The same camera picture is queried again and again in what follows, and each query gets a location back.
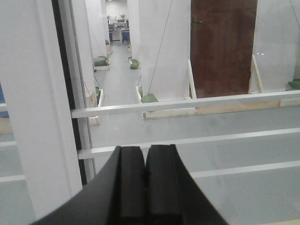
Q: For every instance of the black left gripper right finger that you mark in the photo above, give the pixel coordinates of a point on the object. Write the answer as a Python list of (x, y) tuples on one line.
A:
[(173, 197)]

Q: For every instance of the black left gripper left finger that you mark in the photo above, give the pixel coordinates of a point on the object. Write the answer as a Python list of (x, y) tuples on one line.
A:
[(116, 195)]

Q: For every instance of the white sliding glass door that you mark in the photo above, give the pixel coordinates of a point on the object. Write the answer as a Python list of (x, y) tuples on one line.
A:
[(243, 150)]

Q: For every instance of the dark brown wooden door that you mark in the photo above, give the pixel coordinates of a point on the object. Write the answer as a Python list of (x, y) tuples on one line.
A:
[(222, 36)]

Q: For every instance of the green sandbag behind glass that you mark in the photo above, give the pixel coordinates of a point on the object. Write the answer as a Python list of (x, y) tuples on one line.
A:
[(149, 98)]

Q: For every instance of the wooden base frame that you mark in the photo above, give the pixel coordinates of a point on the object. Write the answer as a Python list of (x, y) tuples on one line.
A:
[(170, 113)]

